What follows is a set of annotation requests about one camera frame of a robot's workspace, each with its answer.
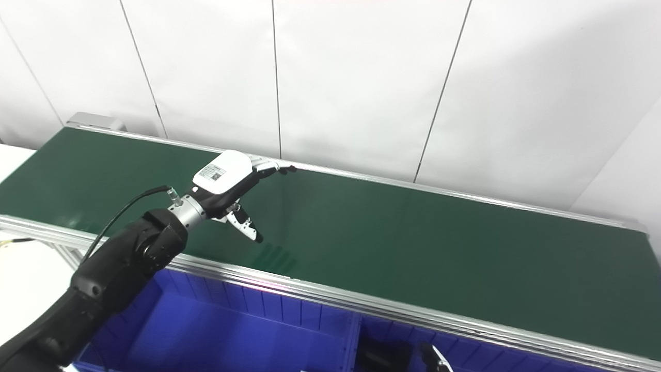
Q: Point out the green conveyor belt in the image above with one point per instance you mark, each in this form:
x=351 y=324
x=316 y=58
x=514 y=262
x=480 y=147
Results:
x=310 y=289
x=413 y=243

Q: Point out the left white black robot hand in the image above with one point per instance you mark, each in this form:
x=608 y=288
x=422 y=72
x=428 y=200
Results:
x=224 y=173

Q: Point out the grey conveyor end housing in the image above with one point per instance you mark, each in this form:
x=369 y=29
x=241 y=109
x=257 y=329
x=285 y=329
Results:
x=95 y=121

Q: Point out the blue bin with black parts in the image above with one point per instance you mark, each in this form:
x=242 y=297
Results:
x=490 y=356

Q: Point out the black angular part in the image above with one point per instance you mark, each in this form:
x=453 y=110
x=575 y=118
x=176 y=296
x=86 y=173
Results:
x=384 y=356

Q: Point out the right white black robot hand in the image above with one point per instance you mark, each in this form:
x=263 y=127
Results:
x=436 y=361

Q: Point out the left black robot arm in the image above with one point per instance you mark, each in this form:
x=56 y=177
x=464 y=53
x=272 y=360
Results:
x=113 y=268

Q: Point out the blue bin with white parts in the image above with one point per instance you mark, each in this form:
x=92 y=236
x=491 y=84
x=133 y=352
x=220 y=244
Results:
x=232 y=336

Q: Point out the aluminium conveyor leg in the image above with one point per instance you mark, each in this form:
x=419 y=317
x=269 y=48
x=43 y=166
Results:
x=69 y=256

